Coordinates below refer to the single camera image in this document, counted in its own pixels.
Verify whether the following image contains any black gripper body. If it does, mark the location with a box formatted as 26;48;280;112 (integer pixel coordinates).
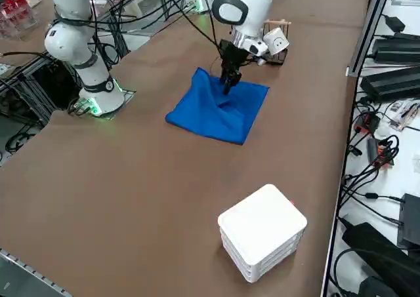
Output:
219;39;250;74

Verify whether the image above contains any blue towel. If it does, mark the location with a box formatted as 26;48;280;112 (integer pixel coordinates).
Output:
165;67;270;146

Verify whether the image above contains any white cup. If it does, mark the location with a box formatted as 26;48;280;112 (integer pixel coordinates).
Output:
264;28;290;55

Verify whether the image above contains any orange and black device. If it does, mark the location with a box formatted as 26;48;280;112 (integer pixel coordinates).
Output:
353;111;381;136

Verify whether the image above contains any white stacked drawer box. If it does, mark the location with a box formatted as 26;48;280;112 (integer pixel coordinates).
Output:
217;184;308;284

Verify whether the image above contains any long black power brick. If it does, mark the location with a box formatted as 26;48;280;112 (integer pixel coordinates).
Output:
360;66;420;103
373;37;420;65

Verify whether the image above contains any small black adapter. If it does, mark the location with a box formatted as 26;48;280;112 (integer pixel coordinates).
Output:
383;14;407;32

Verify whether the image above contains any circuit board packet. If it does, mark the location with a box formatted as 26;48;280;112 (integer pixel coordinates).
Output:
389;100;420;131

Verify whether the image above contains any clear shelf with red packets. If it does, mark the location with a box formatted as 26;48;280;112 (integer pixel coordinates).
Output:
0;0;42;41

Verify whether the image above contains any large black power adapter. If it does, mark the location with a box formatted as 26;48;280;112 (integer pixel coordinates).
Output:
341;222;420;297

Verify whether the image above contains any black box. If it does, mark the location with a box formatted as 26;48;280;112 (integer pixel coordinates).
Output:
396;193;420;249

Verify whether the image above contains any black wire cup rack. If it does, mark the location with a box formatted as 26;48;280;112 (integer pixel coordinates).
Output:
262;18;292;66

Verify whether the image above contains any aluminium camera mast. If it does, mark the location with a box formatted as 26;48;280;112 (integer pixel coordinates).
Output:
346;0;394;78

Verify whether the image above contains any grey cable hub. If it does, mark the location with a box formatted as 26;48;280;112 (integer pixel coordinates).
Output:
366;136;400;170

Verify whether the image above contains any aluminium table rail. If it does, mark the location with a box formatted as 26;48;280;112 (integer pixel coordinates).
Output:
0;247;73;297

